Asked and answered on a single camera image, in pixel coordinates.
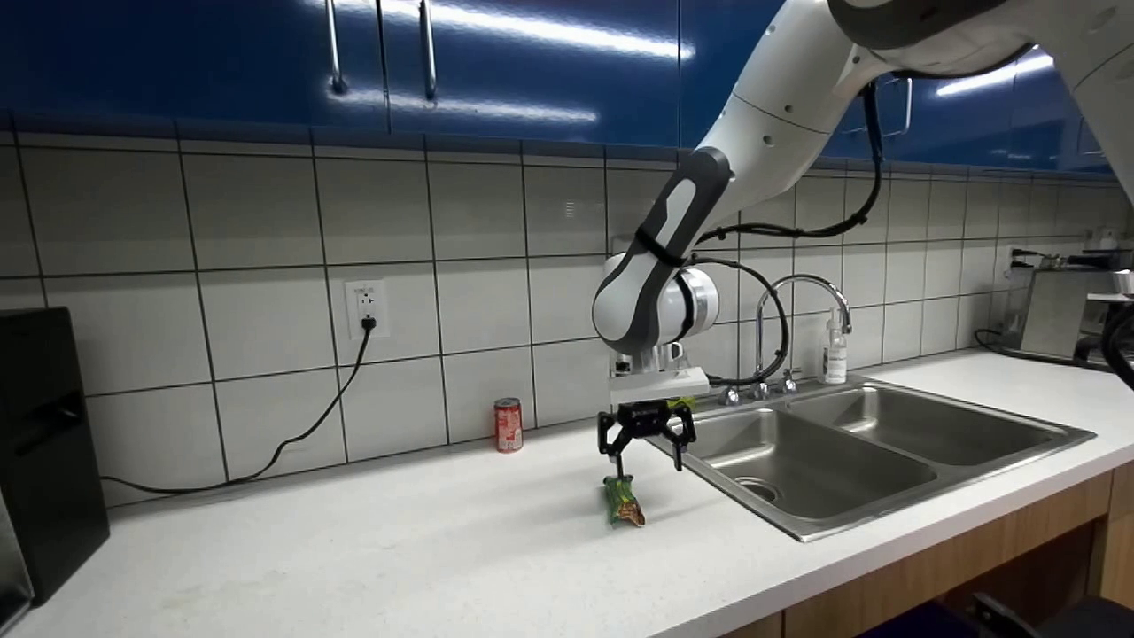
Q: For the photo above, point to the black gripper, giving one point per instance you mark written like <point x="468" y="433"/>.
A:
<point x="648" y="421"/>

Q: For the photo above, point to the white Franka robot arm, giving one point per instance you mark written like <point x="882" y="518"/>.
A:
<point x="780" y="108"/>

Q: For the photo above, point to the stainless steel double sink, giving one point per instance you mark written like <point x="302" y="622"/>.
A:
<point x="827" y="473"/>

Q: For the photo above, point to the red soda can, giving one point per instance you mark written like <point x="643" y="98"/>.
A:
<point x="507" y="426"/>

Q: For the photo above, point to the clear pump soap bottle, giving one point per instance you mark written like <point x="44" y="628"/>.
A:
<point x="837" y="363"/>

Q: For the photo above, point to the chrome gooseneck faucet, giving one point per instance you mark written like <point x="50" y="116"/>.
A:
<point x="827" y="288"/>

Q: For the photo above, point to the wooden base cabinet front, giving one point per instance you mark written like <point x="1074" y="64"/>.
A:
<point x="944" y="558"/>

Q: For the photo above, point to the steel box appliance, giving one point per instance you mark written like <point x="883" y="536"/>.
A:
<point x="1058" y="314"/>

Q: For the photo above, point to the dark appliance with white cap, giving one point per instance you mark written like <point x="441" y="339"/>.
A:
<point x="1119" y="288"/>

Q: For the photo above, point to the black coffee maker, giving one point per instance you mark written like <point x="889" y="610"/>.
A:
<point x="48" y="447"/>

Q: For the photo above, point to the white wall soap dispenser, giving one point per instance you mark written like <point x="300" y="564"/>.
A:
<point x="621" y="251"/>

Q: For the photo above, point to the white wall power outlet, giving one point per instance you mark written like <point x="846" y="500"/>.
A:
<point x="361" y="296"/>

